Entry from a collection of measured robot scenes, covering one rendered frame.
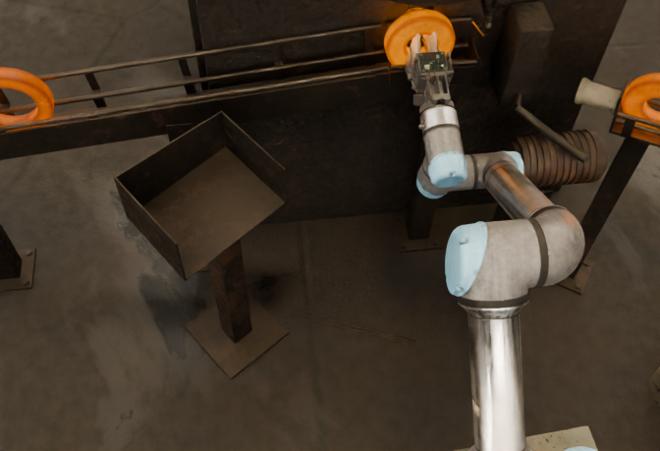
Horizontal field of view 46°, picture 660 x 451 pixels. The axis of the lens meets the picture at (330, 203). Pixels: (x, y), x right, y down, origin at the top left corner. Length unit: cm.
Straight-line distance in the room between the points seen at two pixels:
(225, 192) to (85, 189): 90
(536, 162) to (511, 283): 63
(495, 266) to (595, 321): 105
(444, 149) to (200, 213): 51
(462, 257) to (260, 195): 53
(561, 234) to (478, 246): 14
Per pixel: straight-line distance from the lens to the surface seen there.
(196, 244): 159
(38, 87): 177
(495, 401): 135
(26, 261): 237
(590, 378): 221
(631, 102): 181
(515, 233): 129
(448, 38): 174
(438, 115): 158
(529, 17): 177
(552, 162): 188
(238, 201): 162
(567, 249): 131
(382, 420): 205
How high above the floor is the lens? 192
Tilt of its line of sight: 55 degrees down
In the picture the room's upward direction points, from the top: 2 degrees clockwise
